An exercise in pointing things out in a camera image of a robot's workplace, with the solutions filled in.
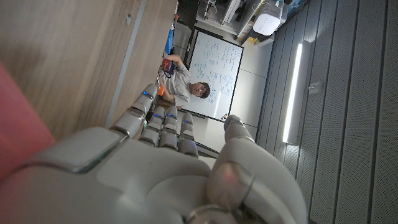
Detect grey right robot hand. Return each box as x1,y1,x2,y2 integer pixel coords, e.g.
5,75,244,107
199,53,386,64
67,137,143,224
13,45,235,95
0,83,308,224

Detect pink plastic tray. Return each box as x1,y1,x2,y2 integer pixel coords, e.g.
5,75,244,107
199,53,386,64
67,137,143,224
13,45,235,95
0,62,56,183

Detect seated person grey shirt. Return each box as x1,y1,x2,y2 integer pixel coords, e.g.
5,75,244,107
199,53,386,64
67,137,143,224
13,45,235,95
157,54,211,108

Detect dark blue mug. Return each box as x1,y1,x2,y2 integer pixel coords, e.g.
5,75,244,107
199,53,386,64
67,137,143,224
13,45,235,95
160,58,177,77

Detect blue bag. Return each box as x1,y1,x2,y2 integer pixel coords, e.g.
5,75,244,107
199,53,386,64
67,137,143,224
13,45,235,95
165,27,175,55

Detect long ceiling light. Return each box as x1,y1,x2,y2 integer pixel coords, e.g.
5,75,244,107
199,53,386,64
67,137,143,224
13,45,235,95
282,43,303,144

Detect white shelf unit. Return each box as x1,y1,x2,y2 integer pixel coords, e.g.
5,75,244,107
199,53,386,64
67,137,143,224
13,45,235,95
195,0,259,35

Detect white ceiling device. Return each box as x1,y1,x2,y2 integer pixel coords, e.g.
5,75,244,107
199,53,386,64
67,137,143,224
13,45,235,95
252,0,285,37

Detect whiteboard with black frame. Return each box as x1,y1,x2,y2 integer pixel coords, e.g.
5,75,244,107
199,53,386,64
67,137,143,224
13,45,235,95
182,27,245,122

